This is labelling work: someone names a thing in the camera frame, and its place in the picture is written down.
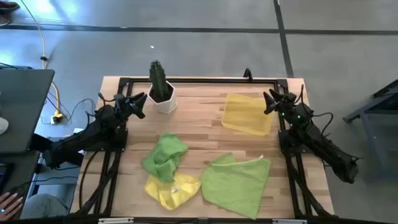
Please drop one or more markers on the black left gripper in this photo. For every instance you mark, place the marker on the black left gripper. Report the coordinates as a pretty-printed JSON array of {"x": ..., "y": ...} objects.
[{"x": 126, "y": 110}]

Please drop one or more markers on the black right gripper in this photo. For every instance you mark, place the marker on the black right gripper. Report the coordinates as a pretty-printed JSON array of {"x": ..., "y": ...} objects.
[{"x": 287, "y": 105}]

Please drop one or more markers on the green microfiber towel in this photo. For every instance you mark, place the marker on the green microfiber towel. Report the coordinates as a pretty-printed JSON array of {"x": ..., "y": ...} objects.
[
  {"x": 236, "y": 186},
  {"x": 164, "y": 155}
]

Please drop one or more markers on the yellow microfiber towel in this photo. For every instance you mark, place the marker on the yellow microfiber towel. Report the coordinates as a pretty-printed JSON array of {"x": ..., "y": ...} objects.
[{"x": 180, "y": 193}]

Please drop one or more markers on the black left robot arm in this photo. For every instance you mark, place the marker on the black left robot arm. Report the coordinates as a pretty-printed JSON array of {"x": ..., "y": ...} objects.
[{"x": 93, "y": 133}]

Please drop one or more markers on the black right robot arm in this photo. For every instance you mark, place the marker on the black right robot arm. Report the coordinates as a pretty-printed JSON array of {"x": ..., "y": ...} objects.
[{"x": 323, "y": 149}]

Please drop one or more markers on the yellow translucent plastic basket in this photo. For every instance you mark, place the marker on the yellow translucent plastic basket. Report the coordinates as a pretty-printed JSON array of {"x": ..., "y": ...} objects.
[{"x": 245, "y": 115}]

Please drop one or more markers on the white faceted plant pot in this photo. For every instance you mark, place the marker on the white faceted plant pot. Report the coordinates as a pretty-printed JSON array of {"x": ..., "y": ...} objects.
[{"x": 166, "y": 106}]

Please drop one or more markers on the green cactus plant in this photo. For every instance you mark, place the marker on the green cactus plant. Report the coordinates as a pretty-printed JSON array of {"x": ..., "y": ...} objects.
[{"x": 158, "y": 79}]

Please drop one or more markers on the black clamp hook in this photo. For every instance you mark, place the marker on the black clamp hook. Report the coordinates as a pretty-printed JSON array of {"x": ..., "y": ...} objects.
[{"x": 247, "y": 74}]

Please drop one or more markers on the yellow power plug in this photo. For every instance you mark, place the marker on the yellow power plug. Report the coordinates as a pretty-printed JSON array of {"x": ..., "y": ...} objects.
[{"x": 57, "y": 117}]

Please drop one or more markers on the blue-grey metal table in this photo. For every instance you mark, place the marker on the blue-grey metal table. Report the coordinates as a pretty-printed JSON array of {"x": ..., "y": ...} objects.
[{"x": 367, "y": 109}]

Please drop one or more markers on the black desk crossbar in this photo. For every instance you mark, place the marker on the black desk crossbar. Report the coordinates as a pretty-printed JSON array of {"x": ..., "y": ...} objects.
[{"x": 38, "y": 143}]

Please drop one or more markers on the dark grey desk top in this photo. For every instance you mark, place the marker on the dark grey desk top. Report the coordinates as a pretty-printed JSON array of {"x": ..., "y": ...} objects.
[{"x": 25, "y": 105}]

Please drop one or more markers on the white round object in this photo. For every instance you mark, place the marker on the white round object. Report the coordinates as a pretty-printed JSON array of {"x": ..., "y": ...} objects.
[{"x": 3, "y": 126}]

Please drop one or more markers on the person's leg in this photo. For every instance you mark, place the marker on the person's leg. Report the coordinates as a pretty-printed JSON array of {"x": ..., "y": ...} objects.
[{"x": 43, "y": 207}]

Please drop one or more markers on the person's hand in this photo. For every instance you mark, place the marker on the person's hand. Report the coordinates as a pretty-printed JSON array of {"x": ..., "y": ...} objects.
[{"x": 9, "y": 207}]

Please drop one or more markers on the person's shoe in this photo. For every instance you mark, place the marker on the person's shoe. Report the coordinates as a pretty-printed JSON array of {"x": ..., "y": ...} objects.
[{"x": 7, "y": 6}]

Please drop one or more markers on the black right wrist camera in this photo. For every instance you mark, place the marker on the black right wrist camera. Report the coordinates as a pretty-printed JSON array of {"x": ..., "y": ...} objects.
[{"x": 288, "y": 98}]

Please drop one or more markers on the black aluminium table frame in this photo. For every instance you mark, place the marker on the black aluminium table frame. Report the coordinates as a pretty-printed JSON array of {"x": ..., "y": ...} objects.
[{"x": 202, "y": 80}]

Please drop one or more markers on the white metal bracket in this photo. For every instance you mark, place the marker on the white metal bracket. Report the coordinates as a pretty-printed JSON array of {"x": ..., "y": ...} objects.
[
  {"x": 289, "y": 221},
  {"x": 115, "y": 220}
]

